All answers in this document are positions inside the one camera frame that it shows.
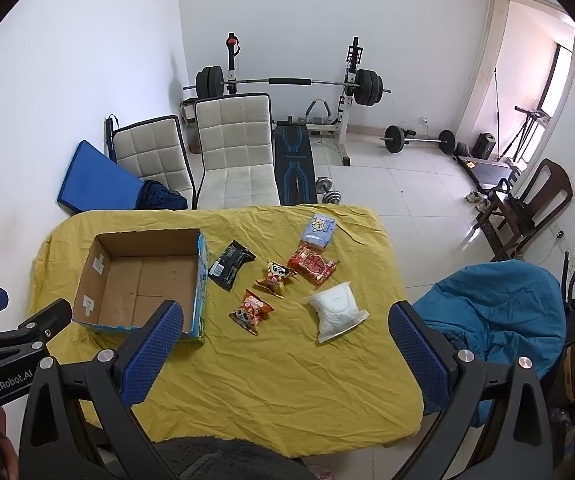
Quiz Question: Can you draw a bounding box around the long barbell with black plates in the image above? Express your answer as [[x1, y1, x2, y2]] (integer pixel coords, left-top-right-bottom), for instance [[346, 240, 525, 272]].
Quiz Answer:
[[183, 66, 392, 108]]

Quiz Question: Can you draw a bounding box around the dark fuzzy cloth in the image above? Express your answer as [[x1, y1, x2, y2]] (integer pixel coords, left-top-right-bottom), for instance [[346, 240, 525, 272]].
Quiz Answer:
[[156, 435, 315, 480]]

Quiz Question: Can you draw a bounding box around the yellow panda snack packet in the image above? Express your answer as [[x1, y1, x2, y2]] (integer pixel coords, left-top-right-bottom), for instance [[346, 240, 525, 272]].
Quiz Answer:
[[256, 258, 298, 301]]

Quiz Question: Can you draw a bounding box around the blue cloth covered chair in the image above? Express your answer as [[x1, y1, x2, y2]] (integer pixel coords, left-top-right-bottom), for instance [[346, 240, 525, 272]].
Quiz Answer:
[[411, 261, 568, 428]]

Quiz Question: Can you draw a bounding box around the black treadmill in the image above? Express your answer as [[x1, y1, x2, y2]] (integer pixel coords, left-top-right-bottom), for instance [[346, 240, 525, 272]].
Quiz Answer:
[[457, 155, 518, 186]]

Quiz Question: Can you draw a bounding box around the grey exercise handle frame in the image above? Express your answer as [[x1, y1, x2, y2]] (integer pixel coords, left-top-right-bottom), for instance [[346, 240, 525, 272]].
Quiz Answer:
[[302, 99, 341, 133]]

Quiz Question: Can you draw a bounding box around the person's left forearm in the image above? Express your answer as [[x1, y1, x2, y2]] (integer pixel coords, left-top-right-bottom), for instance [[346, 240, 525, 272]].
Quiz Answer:
[[0, 406, 20, 480]]

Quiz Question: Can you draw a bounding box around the white padded chair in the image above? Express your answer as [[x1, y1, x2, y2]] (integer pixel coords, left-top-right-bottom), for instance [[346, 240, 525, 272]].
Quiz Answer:
[[110, 115, 195, 211], [193, 92, 282, 211]]

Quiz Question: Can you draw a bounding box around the black tripod stand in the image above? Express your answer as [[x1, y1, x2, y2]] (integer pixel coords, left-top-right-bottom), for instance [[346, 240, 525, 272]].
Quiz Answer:
[[500, 105, 551, 161]]

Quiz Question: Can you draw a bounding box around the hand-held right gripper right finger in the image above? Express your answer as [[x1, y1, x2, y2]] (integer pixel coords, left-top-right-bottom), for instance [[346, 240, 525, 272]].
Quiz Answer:
[[389, 301, 554, 480]]

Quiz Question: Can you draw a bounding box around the blue tissue pack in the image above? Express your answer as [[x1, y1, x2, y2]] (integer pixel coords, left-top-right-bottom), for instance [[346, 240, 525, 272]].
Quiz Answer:
[[300, 213, 338, 252]]

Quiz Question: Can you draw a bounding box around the black snack packet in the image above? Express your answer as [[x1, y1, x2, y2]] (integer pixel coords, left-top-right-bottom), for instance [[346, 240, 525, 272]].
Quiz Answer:
[[208, 240, 257, 292]]

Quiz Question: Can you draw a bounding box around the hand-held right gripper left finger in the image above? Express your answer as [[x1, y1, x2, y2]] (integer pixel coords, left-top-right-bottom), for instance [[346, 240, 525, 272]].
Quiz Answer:
[[18, 299, 184, 480]]

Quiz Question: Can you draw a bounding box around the blue foam mat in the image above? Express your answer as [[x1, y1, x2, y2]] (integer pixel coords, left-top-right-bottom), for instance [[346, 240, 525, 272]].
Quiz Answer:
[[57, 139, 145, 217]]

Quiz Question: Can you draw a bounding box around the dark wooden chair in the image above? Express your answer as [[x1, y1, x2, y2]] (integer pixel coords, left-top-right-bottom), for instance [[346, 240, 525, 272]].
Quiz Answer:
[[475, 158, 573, 261]]

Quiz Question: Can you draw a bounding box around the orange panda snack packet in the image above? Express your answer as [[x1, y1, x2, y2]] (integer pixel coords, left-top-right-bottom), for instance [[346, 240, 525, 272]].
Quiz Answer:
[[228, 288, 275, 336]]

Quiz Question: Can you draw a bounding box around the black weight bench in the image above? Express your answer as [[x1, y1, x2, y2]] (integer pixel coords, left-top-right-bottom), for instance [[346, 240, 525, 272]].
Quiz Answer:
[[273, 120, 318, 207]]

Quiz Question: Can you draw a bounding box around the cardboard box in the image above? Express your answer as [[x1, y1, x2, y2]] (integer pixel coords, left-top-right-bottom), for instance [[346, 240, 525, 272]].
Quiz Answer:
[[71, 228, 210, 345]]

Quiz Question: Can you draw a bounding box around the window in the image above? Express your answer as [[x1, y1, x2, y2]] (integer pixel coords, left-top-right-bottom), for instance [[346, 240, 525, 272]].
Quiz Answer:
[[540, 42, 575, 116]]

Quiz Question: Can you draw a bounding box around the yellow tablecloth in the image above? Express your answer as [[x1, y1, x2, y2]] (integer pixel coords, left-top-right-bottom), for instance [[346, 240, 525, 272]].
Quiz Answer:
[[26, 204, 425, 458]]

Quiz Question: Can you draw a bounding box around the white plastic bag packet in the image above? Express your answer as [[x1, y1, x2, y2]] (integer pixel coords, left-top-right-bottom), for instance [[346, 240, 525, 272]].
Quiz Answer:
[[303, 280, 371, 345]]

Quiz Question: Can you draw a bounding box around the short barbell with black plates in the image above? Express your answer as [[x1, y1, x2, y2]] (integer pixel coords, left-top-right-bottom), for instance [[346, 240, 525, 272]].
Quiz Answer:
[[380, 124, 456, 157]]

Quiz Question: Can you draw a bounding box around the dark blue cloth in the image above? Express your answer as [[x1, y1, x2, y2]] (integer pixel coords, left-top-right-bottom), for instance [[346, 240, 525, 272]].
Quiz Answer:
[[134, 179, 189, 212]]

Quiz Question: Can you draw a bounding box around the red snack packet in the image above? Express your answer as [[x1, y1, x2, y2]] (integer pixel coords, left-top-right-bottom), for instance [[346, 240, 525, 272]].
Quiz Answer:
[[286, 242, 341, 288]]

